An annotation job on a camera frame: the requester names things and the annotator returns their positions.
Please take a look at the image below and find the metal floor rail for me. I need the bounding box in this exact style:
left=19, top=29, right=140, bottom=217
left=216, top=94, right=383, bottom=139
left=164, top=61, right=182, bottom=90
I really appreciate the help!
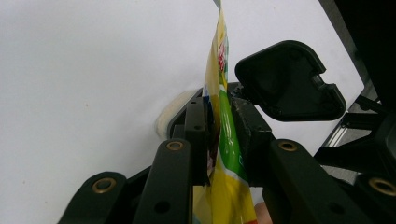
left=323, top=80, right=379, bottom=148

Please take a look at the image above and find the yellow spout pouch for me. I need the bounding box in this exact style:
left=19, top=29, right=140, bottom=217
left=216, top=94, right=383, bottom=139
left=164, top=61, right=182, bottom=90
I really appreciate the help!
left=191, top=0, right=260, bottom=224

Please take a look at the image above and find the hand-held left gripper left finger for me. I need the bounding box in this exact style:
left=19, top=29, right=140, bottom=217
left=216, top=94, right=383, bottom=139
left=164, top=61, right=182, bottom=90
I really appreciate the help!
left=132, top=96, right=210, bottom=224

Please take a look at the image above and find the white paper sheet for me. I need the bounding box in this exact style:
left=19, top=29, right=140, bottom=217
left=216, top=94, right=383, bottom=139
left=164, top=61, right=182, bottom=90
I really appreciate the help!
left=0, top=0, right=365, bottom=224

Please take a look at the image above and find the black tripod stand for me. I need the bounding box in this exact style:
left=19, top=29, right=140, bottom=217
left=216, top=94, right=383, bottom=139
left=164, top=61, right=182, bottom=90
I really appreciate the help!
left=314, top=94, right=396, bottom=185

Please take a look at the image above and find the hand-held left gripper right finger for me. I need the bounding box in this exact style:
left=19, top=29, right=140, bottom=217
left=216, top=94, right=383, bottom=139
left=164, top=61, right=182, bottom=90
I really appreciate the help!
left=230, top=96, right=372, bottom=224

